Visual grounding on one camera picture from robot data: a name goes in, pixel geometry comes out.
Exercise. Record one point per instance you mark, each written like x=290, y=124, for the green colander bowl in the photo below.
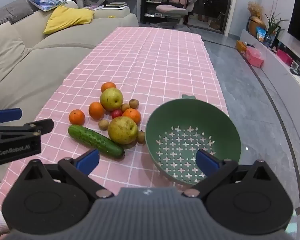
x=190, y=115

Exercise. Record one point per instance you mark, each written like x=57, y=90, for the yellow-green pear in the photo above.
x=122, y=130
x=111, y=98

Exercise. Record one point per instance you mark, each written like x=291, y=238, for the grey sofa cushion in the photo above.
x=12, y=11

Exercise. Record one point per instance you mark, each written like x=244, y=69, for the brown longan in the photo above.
x=103, y=124
x=141, y=137
x=125, y=107
x=134, y=103

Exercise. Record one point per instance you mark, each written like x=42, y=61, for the small white frame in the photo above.
x=295, y=65

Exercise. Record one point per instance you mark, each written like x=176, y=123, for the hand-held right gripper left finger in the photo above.
x=88, y=161

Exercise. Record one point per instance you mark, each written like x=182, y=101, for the pink box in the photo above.
x=254, y=57

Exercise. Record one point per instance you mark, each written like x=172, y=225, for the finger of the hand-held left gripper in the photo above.
x=27, y=128
x=8, y=115

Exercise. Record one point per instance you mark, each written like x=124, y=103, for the blue snack bag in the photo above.
x=260, y=33

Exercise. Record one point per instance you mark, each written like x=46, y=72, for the pink checked tablecloth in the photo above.
x=152, y=67

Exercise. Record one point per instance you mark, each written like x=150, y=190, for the printed blue cushion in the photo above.
x=46, y=1

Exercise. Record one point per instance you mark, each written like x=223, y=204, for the black shelf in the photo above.
x=150, y=2

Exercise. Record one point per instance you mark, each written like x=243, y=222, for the gold vase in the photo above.
x=256, y=26

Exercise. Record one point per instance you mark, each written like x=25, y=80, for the beige sofa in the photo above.
x=40, y=62

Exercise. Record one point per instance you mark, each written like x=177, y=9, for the green potted plant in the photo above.
x=273, y=25

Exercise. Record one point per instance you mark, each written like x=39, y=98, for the green cucumber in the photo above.
x=95, y=140

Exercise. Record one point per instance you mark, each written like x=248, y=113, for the orange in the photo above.
x=96, y=110
x=108, y=85
x=132, y=115
x=76, y=117

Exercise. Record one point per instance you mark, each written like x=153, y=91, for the white marble television cabinet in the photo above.
x=275, y=65

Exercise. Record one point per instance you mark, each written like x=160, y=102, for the red box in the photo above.
x=284, y=57

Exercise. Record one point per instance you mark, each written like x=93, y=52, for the orange box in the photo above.
x=240, y=47

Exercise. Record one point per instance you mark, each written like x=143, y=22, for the dried flower bunch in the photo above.
x=255, y=8

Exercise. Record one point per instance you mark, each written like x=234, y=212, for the small red tomato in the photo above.
x=116, y=113

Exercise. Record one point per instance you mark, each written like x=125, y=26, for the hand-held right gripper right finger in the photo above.
x=206, y=163

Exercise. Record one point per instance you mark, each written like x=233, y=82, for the yellow cushion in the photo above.
x=67, y=18

